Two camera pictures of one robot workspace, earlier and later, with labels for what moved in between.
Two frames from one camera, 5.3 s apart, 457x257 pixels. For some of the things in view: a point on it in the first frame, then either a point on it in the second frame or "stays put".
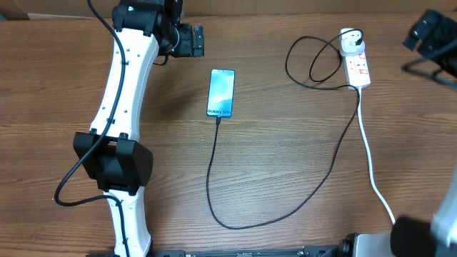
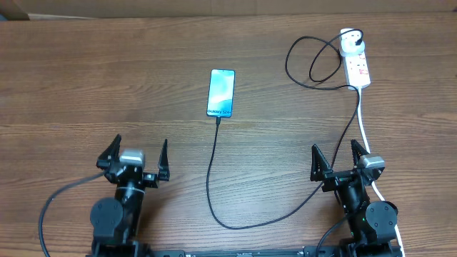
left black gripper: x=187 y=47 → x=151 y=178
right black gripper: x=437 y=32 → x=320 y=171
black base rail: x=324 y=252 stays put
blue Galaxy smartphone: x=221 y=93 stays put
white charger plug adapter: x=348 y=43 stays put
